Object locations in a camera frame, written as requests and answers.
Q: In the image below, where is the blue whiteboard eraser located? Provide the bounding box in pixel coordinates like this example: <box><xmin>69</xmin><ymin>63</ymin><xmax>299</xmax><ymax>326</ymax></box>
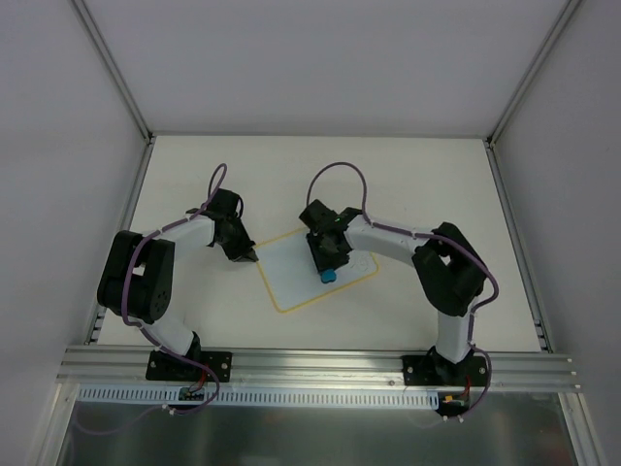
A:
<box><xmin>319</xmin><ymin>269</ymin><xmax>337</xmax><ymax>283</ymax></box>

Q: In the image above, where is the yellow framed whiteboard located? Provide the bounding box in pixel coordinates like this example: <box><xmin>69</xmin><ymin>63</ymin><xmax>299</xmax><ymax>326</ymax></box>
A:
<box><xmin>254</xmin><ymin>228</ymin><xmax>379</xmax><ymax>314</ymax></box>

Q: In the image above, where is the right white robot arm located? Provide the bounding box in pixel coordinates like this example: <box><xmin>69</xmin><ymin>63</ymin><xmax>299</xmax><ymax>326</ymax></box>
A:
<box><xmin>299</xmin><ymin>200</ymin><xmax>487</xmax><ymax>384</ymax></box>

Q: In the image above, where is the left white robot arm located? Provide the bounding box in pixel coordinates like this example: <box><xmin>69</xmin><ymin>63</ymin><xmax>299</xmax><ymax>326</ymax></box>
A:
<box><xmin>97</xmin><ymin>188</ymin><xmax>258</xmax><ymax>380</ymax></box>

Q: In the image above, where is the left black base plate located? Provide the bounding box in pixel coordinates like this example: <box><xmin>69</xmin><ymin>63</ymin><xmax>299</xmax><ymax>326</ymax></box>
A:
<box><xmin>146</xmin><ymin>350</ymin><xmax>233</xmax><ymax>383</ymax></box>

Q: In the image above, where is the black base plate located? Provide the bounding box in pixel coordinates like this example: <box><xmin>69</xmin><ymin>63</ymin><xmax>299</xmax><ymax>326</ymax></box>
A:
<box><xmin>146</xmin><ymin>350</ymin><xmax>233</xmax><ymax>383</ymax></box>
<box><xmin>401</xmin><ymin>353</ymin><xmax>490</xmax><ymax>387</ymax></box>

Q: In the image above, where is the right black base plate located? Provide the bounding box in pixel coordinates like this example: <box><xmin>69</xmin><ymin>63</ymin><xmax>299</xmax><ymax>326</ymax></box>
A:
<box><xmin>401</xmin><ymin>353</ymin><xmax>490</xmax><ymax>387</ymax></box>

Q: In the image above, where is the aluminium mounting rail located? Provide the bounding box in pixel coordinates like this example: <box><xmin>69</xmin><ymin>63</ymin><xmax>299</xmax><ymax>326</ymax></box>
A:
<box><xmin>56</xmin><ymin>345</ymin><xmax>583</xmax><ymax>393</ymax></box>

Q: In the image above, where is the white slotted cable duct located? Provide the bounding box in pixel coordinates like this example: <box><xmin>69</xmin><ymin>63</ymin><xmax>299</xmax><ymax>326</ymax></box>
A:
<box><xmin>77</xmin><ymin>384</ymin><xmax>440</xmax><ymax>411</ymax></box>

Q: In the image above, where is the left aluminium frame post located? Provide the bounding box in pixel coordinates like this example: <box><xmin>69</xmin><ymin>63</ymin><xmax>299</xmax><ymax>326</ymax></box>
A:
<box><xmin>69</xmin><ymin>0</ymin><xmax>153</xmax><ymax>144</ymax></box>

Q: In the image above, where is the aluminium frame post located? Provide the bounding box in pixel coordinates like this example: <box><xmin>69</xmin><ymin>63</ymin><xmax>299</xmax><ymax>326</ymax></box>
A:
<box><xmin>69</xmin><ymin>0</ymin><xmax>153</xmax><ymax>144</ymax></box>
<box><xmin>485</xmin><ymin>0</ymin><xmax>583</xmax><ymax>148</ymax></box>

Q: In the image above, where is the right aluminium frame post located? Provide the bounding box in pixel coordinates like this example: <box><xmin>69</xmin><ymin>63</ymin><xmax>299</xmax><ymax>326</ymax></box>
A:
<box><xmin>485</xmin><ymin>0</ymin><xmax>583</xmax><ymax>148</ymax></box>

